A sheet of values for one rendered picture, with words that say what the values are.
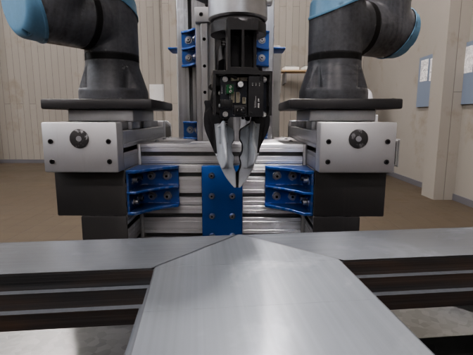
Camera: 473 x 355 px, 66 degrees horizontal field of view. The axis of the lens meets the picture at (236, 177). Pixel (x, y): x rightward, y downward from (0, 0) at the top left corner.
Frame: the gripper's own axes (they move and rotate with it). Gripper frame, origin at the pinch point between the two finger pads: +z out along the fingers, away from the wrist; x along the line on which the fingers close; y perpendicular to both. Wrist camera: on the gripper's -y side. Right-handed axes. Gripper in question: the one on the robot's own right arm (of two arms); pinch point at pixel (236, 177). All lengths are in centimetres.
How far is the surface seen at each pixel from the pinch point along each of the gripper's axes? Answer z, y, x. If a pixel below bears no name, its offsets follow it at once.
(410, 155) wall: 48, -485, 324
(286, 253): 5.5, 15.8, 3.5
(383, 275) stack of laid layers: 7.2, 18.4, 12.8
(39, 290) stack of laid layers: 7.2, 18.1, -20.0
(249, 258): 5.5, 16.7, -0.5
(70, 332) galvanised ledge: 23.7, -2.5, -25.1
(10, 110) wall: -25, -819, -414
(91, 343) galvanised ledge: 23.8, 0.7, -21.1
